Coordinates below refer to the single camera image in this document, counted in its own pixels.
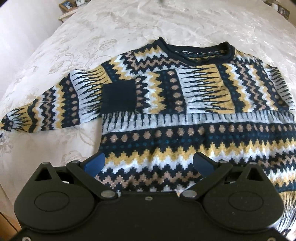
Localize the patterned knit sweater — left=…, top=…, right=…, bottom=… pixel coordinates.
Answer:
left=1, top=38, right=295, bottom=236

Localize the wooden photo frame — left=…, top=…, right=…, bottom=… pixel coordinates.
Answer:
left=59, top=1, right=76, bottom=12

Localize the left white nightstand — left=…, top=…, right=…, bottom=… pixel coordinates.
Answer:
left=59, top=8, right=78, bottom=23

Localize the right photo frame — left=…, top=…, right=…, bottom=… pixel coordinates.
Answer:
left=277, top=5, right=290, bottom=19

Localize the small white alarm clock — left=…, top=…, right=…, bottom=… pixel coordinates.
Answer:
left=75, top=0, right=86, bottom=7

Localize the white floral bedspread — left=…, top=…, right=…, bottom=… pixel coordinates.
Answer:
left=1, top=1, right=295, bottom=217

